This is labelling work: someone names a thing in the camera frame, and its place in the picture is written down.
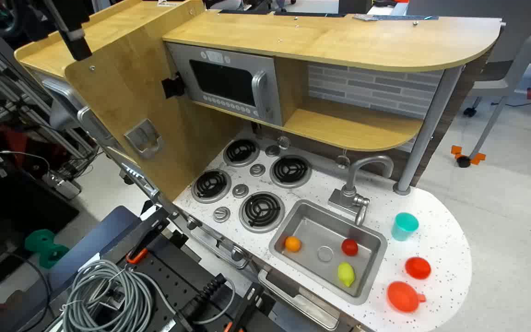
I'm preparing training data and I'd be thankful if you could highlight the grey coiled cable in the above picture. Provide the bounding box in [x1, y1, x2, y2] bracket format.
[61, 256, 157, 332]

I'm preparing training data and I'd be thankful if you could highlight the green dumbbell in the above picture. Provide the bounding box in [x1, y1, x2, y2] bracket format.
[24, 227, 71, 271]

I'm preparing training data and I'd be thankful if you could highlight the aluminium extrusion frame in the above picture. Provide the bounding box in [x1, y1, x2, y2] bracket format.
[0, 24, 96, 186]

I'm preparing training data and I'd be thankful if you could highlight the yellow-green toy lemon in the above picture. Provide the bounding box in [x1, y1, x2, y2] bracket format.
[336, 260, 358, 290]

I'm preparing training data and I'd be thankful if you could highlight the silver toy faucet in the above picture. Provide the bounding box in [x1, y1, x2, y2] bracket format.
[329, 153, 397, 227]

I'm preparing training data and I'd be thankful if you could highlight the wooden toy kitchen unit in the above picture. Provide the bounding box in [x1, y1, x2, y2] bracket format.
[13, 0, 506, 332]

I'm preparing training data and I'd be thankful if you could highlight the grey metal stand frame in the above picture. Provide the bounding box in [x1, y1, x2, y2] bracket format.
[456, 24, 531, 170]

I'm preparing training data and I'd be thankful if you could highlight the black coil stove burner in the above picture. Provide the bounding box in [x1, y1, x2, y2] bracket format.
[238, 190, 288, 234]
[270, 153, 314, 190]
[222, 137, 262, 170]
[190, 168, 233, 205]

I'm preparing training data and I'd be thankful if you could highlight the grey toy microwave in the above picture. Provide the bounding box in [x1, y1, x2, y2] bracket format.
[166, 43, 284, 127]

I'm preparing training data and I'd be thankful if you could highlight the orange stand foot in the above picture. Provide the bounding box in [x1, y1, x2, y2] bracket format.
[450, 144, 487, 170]

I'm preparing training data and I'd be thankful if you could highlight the silver jointed metal rod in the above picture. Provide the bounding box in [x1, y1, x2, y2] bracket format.
[76, 105, 268, 279]

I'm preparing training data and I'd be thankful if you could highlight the orange plastic mug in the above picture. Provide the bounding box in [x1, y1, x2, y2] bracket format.
[386, 280, 428, 316]

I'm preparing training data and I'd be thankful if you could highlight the black equipment box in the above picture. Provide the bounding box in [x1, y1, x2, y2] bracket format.
[0, 159, 80, 273]

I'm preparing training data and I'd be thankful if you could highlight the orange-handled clamp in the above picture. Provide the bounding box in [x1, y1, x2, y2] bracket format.
[124, 245, 152, 268]

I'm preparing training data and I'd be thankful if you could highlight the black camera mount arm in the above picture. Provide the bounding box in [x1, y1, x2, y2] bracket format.
[41, 0, 96, 63]

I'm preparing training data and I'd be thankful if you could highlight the orange toy fruit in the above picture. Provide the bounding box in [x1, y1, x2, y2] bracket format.
[283, 234, 305, 255]

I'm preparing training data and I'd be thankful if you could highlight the black perforated breadboard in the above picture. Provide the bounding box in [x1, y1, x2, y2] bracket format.
[102, 233, 268, 332]

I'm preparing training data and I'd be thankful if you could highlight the metal toy sink basin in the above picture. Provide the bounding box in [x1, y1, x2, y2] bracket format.
[270, 199, 390, 306]

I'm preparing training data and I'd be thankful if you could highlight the red toy tomato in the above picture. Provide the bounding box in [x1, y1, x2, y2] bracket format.
[404, 255, 434, 282]
[340, 238, 362, 258]

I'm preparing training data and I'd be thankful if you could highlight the small black plastic block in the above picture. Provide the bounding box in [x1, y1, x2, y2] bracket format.
[161, 72, 189, 100]

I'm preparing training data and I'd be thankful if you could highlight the grey toy switch plate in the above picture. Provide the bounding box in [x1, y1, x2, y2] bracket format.
[124, 118, 163, 159]

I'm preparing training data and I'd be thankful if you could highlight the dark blue board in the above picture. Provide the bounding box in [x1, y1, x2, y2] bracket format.
[50, 205, 142, 297]

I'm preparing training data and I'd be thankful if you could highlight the light blue plastic cup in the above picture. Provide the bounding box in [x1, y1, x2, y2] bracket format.
[390, 210, 421, 244]

